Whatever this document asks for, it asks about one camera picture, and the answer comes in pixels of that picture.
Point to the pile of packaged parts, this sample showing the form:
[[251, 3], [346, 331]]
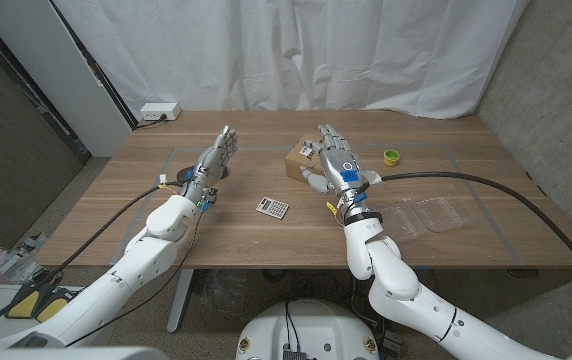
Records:
[[16, 257]]

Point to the clear plastic clamshell container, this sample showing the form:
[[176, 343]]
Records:
[[441, 215]]

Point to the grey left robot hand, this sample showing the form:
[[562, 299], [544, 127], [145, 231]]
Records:
[[211, 162]]

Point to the white power strip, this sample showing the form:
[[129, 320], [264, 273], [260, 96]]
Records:
[[160, 110]]

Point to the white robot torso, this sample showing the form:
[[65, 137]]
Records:
[[316, 325]]

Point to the brown cardboard packing box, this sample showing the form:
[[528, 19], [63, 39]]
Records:
[[295, 166]]

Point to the small black floor box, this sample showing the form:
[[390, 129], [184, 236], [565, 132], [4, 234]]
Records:
[[392, 344]]

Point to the white tall cabinet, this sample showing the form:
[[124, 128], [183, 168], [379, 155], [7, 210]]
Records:
[[41, 60]]

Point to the yellow-green tape roll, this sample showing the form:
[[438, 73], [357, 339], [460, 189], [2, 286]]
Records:
[[391, 158]]

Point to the white cloth curtain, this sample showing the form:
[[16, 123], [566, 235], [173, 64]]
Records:
[[291, 50]]

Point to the grey metal table leg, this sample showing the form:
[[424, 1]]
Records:
[[180, 300]]

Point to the clear plastic bag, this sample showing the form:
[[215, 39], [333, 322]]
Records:
[[223, 292]]

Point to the white pocket calculator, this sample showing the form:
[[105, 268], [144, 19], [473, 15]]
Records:
[[272, 207]]

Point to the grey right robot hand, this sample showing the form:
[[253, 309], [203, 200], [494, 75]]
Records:
[[343, 167]]

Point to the yellow black foot pedal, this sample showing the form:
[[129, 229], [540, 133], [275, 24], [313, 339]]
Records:
[[22, 305], [55, 309]]

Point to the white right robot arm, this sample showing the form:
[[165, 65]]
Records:
[[396, 280]]

